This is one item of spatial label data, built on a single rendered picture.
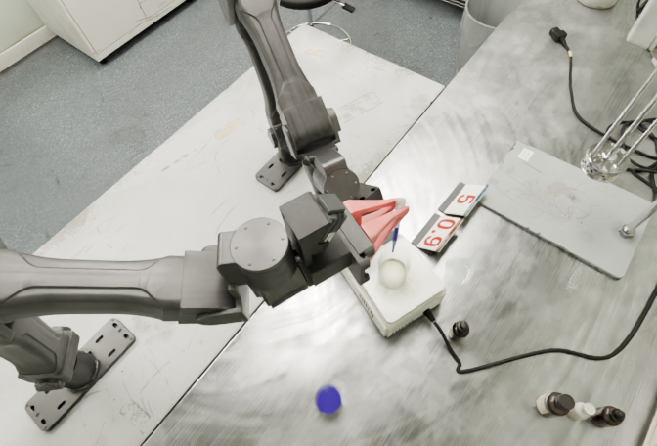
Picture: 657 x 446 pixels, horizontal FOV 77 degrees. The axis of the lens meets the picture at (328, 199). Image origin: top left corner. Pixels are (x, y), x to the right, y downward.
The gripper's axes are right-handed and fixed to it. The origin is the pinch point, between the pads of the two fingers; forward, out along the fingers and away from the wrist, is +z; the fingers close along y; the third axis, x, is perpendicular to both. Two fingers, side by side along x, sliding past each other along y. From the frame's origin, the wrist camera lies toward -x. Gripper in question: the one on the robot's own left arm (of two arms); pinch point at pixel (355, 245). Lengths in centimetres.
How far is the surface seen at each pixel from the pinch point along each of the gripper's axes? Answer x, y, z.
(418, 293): -13.5, 0.1, 6.0
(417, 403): -17.2, -10.5, 20.4
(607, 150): -27.9, 37.9, -1.8
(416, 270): -11.2, 3.1, 4.1
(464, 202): -6.5, 24.4, 5.2
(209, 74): 193, 65, -15
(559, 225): -20.3, 33.9, 14.1
